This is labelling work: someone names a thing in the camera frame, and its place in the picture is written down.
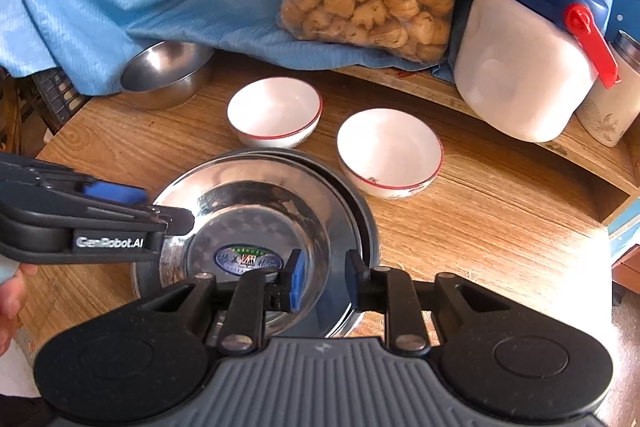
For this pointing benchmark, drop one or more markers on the plain steel plate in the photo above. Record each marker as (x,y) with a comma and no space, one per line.
(371,227)

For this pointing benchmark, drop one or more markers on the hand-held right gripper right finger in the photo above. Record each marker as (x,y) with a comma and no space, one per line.
(354,279)

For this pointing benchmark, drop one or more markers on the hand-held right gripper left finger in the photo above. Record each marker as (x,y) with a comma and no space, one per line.
(297,281)

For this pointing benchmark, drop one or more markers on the plain white red-rimmed bowl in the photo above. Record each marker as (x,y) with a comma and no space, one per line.
(274,109)

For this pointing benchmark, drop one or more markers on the black plastic crate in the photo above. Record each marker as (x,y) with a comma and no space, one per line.
(57,99)

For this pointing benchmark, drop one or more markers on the brown wooden cabinet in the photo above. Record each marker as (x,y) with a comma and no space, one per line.
(627,274)

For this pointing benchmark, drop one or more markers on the white red-rimmed bowl with print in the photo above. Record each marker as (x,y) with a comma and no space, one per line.
(389,147)

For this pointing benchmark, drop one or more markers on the wooden desktop shelf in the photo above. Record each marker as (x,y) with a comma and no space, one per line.
(590,159)

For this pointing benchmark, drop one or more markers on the white floral thermos cup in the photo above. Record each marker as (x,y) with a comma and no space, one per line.
(607,117)

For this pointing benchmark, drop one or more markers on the white jar with blue lid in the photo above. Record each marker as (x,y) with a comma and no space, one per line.
(520,67)

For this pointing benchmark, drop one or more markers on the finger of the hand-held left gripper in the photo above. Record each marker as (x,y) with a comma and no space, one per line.
(116,195)
(177,222)

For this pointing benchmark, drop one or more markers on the steel plate with oval label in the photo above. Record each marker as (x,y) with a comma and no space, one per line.
(240,207)

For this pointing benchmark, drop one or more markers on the person's left hand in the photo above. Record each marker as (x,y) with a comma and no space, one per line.
(15,302)

